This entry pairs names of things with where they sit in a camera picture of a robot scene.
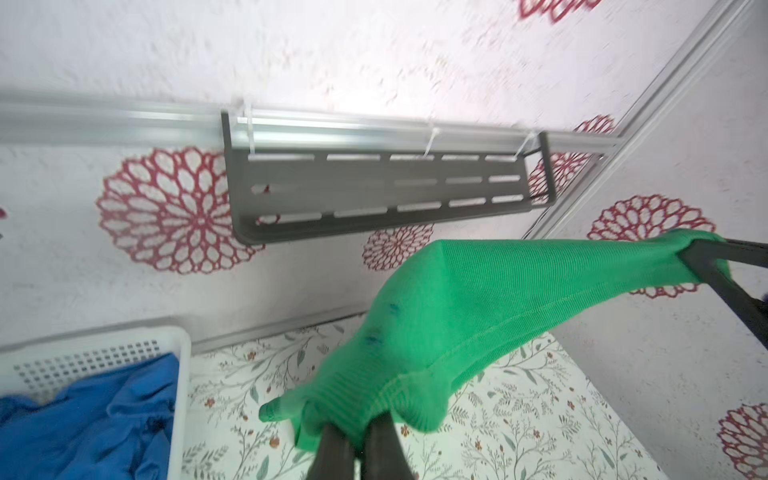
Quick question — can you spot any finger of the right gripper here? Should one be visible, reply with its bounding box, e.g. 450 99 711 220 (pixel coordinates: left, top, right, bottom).
678 239 767 349

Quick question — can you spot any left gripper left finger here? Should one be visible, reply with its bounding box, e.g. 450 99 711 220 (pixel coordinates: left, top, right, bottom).
306 424 356 480

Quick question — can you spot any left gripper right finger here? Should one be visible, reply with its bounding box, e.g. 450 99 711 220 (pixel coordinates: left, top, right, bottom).
361 413 415 480

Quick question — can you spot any green tank top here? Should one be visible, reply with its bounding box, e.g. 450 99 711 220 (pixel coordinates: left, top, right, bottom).
259 230 708 452

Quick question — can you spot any blue tank top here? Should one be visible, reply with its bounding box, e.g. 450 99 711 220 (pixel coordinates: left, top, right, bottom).
1 354 179 479

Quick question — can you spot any white plastic basket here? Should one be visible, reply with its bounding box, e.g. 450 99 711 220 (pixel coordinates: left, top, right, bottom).
1 326 191 479

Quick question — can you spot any grey slotted wall shelf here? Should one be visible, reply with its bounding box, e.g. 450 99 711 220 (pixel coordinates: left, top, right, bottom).
221 113 558 245

